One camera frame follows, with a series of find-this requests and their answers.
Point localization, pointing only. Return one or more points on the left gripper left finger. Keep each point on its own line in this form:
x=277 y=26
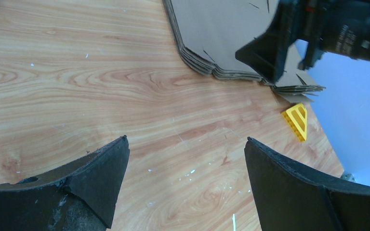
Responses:
x=78 y=196

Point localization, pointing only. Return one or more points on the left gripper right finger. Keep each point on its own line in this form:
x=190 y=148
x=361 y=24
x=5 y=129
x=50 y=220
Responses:
x=291 y=196

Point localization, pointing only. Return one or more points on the yellow plastic wedge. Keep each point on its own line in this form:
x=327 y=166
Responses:
x=296 y=117

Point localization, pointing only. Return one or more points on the stack of flat cardboard sheets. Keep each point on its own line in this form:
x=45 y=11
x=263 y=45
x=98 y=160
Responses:
x=208 y=33

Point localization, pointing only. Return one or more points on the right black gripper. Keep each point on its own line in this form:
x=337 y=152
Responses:
x=337 y=26

